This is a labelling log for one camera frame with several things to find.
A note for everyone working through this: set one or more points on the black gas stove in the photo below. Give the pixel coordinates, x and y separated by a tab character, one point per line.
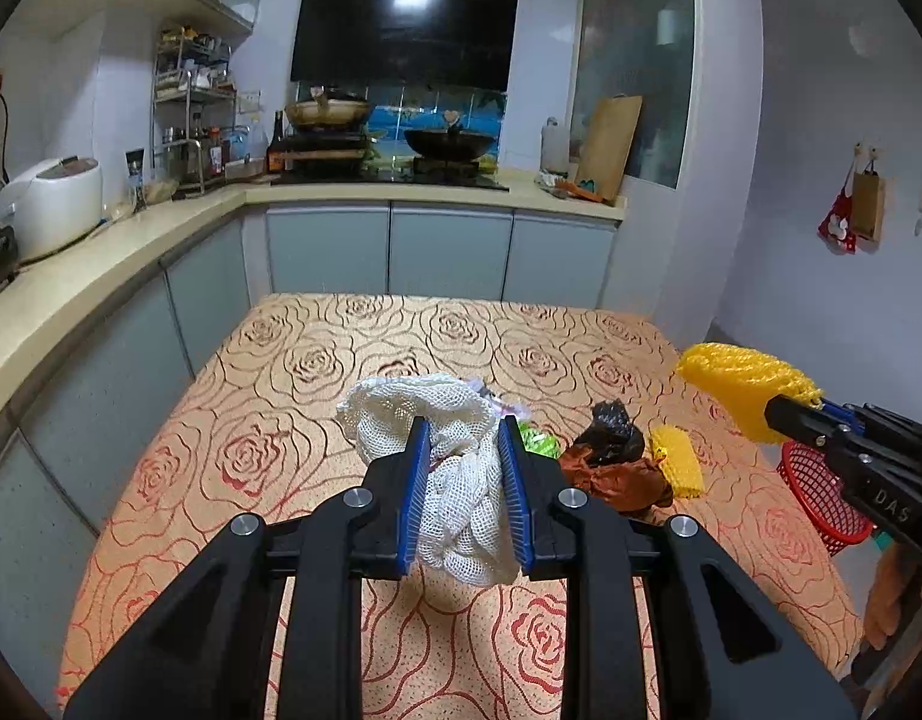
401	176

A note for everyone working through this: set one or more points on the black range hood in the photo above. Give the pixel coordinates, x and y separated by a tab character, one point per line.
404	22

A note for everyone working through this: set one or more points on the red label bottle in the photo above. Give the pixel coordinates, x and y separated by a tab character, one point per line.
215	154

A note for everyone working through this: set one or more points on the person's right hand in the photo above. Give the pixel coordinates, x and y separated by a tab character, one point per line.
892	592

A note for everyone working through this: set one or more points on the white foam net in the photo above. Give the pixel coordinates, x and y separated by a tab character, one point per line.
461	495

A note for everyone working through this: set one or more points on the yellow foam net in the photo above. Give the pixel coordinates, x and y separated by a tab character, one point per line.
731	382
678	461

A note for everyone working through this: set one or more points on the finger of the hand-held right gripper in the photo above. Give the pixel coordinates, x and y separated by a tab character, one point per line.
794	420
839	412

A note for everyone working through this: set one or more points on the red plastic mesh basket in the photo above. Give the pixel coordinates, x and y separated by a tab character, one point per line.
813	495

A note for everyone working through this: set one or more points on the red hanging ornament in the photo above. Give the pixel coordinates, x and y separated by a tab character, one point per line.
835	229

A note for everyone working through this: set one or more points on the brown paper bag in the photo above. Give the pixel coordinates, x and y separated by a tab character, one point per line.
868	202

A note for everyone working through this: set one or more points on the green snack wrapper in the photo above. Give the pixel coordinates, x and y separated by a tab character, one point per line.
539	442

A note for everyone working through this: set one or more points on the dark sauce bottle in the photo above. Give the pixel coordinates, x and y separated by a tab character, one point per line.
277	146

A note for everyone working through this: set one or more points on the black wok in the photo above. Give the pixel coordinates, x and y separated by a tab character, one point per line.
449	144

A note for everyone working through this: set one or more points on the brown plastic bag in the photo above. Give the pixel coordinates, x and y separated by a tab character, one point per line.
618	486

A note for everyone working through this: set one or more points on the frosted glass partition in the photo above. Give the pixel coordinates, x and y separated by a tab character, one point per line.
633	30

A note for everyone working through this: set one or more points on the white rice cooker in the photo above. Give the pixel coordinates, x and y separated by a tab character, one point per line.
56	206

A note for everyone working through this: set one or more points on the black portable cooker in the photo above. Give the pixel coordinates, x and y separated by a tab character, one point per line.
326	144

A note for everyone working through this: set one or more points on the black plastic bag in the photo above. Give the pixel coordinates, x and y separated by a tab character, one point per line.
611	427

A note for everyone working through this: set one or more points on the metal spice rack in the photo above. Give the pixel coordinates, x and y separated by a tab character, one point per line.
191	94

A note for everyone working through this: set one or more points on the grey kitchen base cabinets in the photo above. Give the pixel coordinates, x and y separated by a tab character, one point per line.
326	247

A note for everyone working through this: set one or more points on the translucent plastic bottle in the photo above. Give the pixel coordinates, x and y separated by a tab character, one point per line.
557	150

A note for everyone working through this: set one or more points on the wooden cutting board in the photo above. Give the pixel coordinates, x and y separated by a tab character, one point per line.
611	142

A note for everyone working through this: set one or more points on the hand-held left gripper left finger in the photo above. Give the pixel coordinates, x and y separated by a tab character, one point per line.
414	495

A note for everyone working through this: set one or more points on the rose-patterned golden tablecloth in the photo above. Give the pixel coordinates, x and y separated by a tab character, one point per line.
431	337

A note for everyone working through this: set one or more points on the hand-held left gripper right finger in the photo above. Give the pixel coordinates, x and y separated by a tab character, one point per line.
515	495

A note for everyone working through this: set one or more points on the orange dish cloth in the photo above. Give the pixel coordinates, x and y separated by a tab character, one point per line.
581	189

